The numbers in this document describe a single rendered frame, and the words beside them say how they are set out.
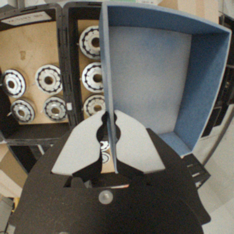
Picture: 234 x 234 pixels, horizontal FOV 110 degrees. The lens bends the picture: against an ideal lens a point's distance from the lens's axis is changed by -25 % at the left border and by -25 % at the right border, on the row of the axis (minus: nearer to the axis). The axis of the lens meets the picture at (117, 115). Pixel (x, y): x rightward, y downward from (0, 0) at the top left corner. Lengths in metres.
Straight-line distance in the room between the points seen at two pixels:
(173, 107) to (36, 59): 0.43
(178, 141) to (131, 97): 0.13
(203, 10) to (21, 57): 0.68
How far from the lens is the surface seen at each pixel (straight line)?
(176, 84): 0.21
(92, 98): 0.40
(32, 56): 0.45
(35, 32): 0.45
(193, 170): 1.76
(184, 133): 0.24
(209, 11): 0.61
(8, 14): 0.39
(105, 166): 0.71
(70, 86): 0.33
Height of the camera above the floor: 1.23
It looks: 58 degrees down
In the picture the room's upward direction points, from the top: 160 degrees clockwise
